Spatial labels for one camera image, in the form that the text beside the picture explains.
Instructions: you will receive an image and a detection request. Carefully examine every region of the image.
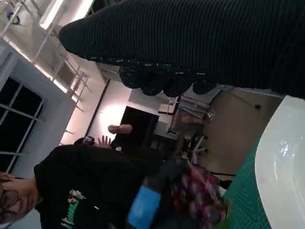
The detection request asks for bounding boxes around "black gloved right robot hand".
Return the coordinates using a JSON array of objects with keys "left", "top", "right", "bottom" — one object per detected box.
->
[{"left": 58, "top": 0, "right": 305, "bottom": 98}]

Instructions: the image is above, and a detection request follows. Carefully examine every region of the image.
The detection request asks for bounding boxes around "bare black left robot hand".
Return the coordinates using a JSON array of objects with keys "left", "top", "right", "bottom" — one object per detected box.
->
[{"left": 127, "top": 159, "right": 191, "bottom": 229}]

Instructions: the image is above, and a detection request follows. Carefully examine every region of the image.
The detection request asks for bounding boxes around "red toy grape bunch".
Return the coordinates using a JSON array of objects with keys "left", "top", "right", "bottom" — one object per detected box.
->
[{"left": 166, "top": 164, "right": 233, "bottom": 229}]

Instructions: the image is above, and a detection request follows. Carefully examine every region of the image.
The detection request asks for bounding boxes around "white square plate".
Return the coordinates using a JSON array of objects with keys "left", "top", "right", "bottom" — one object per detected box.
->
[{"left": 254, "top": 95, "right": 305, "bottom": 229}]

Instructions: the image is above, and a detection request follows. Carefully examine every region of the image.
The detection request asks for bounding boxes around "person in black top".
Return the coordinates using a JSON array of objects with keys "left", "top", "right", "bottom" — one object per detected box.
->
[{"left": 0, "top": 144, "right": 167, "bottom": 229}]

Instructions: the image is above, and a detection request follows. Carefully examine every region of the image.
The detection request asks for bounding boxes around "white-base office chair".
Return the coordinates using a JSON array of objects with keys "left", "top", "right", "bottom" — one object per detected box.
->
[{"left": 185, "top": 135, "right": 208, "bottom": 163}]

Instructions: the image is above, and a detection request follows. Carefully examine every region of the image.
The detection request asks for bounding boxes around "person with headset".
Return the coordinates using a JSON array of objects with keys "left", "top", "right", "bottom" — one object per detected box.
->
[{"left": 73, "top": 123, "right": 163, "bottom": 158}]

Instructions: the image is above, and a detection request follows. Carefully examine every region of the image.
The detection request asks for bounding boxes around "black monitor screen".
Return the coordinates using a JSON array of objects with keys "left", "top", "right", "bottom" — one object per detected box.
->
[{"left": 114, "top": 106, "right": 160, "bottom": 148}]

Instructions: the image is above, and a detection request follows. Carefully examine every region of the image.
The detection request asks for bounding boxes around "green cutting mat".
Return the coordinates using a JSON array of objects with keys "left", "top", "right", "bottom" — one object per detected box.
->
[{"left": 221, "top": 138, "right": 272, "bottom": 229}]

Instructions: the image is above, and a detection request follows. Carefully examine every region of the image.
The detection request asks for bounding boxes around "ceiling light panel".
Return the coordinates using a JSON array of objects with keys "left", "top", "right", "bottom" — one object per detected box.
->
[{"left": 39, "top": 0, "right": 96, "bottom": 29}]

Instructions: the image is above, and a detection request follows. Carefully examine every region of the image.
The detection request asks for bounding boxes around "dark paned window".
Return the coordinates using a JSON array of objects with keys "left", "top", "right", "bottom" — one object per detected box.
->
[{"left": 0, "top": 76, "right": 45, "bottom": 172}]

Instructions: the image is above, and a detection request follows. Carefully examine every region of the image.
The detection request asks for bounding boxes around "blue logo sign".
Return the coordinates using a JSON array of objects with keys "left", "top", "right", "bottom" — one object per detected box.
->
[{"left": 6, "top": 10, "right": 22, "bottom": 26}]

